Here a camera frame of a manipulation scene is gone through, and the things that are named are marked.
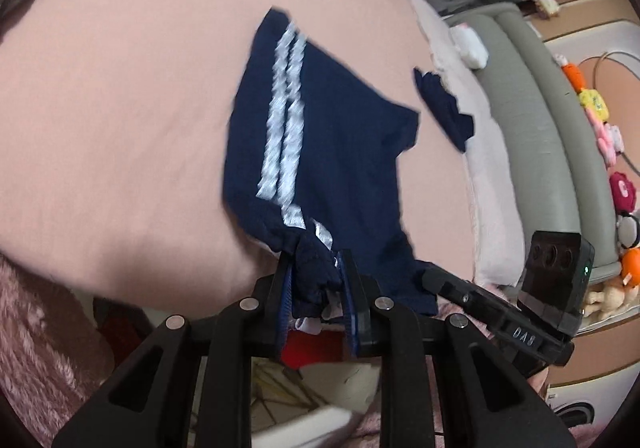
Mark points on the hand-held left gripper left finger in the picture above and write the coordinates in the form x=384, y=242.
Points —
x=285, y=308

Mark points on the grey padded bed rail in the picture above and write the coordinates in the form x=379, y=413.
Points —
x=540, y=127

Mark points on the navy blue shorts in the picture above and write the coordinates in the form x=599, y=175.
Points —
x=345, y=152

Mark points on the pale white blanket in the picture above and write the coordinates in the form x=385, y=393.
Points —
x=495, y=208

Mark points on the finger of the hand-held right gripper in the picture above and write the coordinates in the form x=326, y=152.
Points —
x=460, y=293

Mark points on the white line patterned mat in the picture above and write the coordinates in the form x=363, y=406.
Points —
x=280, y=388

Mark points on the pink bed sheet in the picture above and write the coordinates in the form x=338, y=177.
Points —
x=125, y=102

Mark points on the small pastel toy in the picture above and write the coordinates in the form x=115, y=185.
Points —
x=547, y=6

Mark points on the small navy blue cloth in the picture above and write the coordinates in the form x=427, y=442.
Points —
x=442, y=102

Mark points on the pink fuzzy blanket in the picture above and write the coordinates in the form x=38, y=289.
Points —
x=40, y=338

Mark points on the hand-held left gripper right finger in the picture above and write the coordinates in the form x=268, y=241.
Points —
x=350, y=323

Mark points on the white round device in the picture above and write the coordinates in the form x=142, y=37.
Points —
x=570, y=410

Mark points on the red object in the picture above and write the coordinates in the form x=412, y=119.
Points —
x=302, y=352

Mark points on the row of plush toys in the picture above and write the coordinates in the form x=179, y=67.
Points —
x=595, y=102

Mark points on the dark cloth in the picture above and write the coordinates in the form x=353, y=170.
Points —
x=120, y=320

